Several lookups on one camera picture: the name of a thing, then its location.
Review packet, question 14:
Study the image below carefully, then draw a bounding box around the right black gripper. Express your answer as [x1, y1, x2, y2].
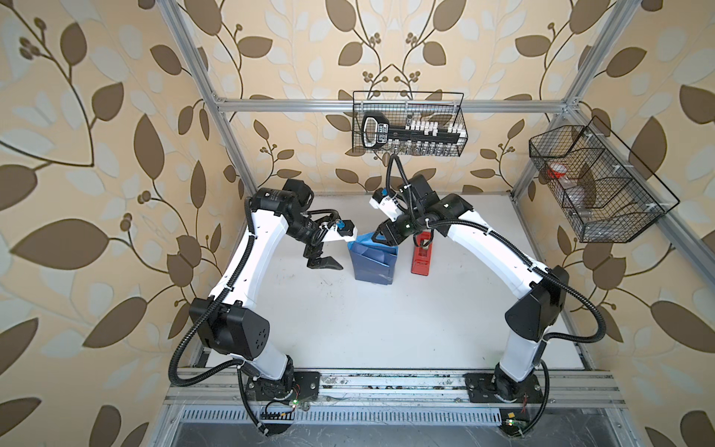
[371, 209, 426, 246]

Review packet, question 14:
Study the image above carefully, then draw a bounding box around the light blue wrapping paper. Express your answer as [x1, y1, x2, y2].
[347, 233, 398, 285]

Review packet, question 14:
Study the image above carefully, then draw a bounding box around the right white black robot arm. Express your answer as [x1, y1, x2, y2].
[371, 175, 607, 402]

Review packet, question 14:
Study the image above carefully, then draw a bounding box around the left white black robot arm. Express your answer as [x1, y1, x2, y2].
[168, 179, 357, 400]

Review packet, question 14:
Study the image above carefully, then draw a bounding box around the red tape dispenser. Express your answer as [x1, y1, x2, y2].
[411, 232, 434, 277]

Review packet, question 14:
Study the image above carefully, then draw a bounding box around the black socket wrench set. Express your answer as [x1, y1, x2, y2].
[357, 112, 468, 156]

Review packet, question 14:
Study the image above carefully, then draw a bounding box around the red capped clear container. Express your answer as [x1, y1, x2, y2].
[545, 162, 569, 181]

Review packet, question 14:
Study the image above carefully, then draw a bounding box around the black wire basket back wall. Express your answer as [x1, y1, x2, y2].
[349, 89, 468, 158]

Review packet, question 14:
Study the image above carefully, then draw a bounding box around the black wire basket wall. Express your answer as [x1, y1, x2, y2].
[529, 117, 681, 244]
[349, 89, 468, 158]

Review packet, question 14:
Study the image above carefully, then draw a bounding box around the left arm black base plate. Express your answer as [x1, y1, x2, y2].
[247, 371, 321, 402]

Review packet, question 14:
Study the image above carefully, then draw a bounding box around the aluminium front rail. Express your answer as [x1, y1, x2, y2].
[163, 367, 627, 409]

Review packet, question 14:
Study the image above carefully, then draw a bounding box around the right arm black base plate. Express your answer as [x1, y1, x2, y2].
[464, 372, 546, 405]

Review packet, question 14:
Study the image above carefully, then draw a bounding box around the black wire basket right wall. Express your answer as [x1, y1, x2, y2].
[529, 117, 681, 244]

